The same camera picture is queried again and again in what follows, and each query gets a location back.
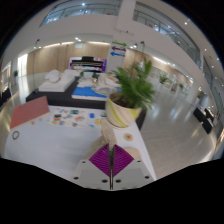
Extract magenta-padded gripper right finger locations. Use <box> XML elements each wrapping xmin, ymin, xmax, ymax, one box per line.
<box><xmin>109</xmin><ymin>143</ymin><xmax>157</xmax><ymax>191</ymax></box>

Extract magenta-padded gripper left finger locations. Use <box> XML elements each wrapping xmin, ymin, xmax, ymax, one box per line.
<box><xmin>72</xmin><ymin>143</ymin><xmax>113</xmax><ymax>191</ymax></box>

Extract potted plant in striped pot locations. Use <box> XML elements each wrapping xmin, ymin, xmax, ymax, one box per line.
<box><xmin>105</xmin><ymin>59</ymin><xmax>157</xmax><ymax>129</ymax></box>

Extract white sheet with colourful stickers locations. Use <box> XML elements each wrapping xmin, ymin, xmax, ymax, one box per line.
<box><xmin>46</xmin><ymin>106</ymin><xmax>108</xmax><ymax>129</ymax></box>

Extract black display platform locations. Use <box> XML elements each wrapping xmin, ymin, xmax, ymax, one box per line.
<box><xmin>25</xmin><ymin>76</ymin><xmax>148</xmax><ymax>130</ymax></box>

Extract pink rectangular board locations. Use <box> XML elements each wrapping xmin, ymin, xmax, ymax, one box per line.
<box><xmin>9</xmin><ymin>95</ymin><xmax>51</xmax><ymax>130</ymax></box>

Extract distant potted plant in white planter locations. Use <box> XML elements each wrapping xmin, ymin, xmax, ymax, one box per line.
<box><xmin>158</xmin><ymin>74</ymin><xmax>170</xmax><ymax>85</ymax></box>

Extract group of black chairs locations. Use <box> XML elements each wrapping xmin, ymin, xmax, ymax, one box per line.
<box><xmin>193</xmin><ymin>107</ymin><xmax>216</xmax><ymax>134</ymax></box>

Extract black piano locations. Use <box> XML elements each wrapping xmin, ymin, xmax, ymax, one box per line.
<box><xmin>68</xmin><ymin>55</ymin><xmax>108</xmax><ymax>72</ymax></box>

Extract sign with coloured arrows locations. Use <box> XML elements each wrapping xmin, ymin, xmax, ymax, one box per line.
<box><xmin>109</xmin><ymin>40</ymin><xmax>128</xmax><ymax>58</ymax></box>

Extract black pole stand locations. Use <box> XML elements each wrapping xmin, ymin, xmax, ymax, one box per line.
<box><xmin>32</xmin><ymin>38</ymin><xmax>41</xmax><ymax>94</ymax></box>

